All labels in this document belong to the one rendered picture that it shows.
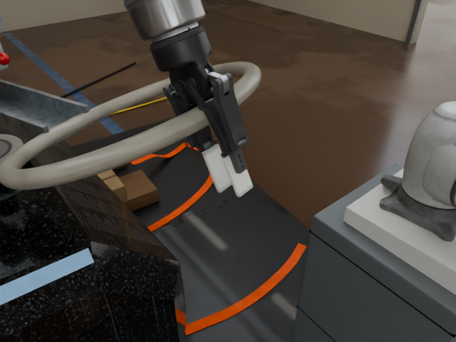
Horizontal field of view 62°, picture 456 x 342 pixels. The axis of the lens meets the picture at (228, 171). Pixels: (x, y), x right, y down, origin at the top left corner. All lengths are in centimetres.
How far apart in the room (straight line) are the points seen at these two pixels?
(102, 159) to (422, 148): 68
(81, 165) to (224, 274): 145
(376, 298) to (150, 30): 82
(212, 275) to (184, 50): 152
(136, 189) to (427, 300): 170
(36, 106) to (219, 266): 119
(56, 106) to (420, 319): 97
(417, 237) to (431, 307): 15
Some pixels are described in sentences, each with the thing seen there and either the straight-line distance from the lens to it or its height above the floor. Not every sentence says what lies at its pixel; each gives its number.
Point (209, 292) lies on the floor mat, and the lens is 184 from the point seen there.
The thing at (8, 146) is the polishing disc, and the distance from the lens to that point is 137.
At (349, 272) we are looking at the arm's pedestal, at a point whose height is 70.
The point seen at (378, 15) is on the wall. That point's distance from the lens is 567.
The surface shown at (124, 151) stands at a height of 123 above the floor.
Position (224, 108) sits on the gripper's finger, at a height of 128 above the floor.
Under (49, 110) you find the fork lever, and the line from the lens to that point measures 105.
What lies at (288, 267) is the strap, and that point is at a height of 2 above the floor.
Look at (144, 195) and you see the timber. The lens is 225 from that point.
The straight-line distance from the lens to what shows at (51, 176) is 55.
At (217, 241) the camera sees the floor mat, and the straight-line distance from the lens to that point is 204.
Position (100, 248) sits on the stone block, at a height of 77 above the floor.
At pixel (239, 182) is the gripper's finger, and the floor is 116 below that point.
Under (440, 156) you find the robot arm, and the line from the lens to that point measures 91.
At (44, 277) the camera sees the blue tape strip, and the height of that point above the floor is 78.
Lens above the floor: 149
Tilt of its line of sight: 36 degrees down
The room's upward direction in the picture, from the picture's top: straight up
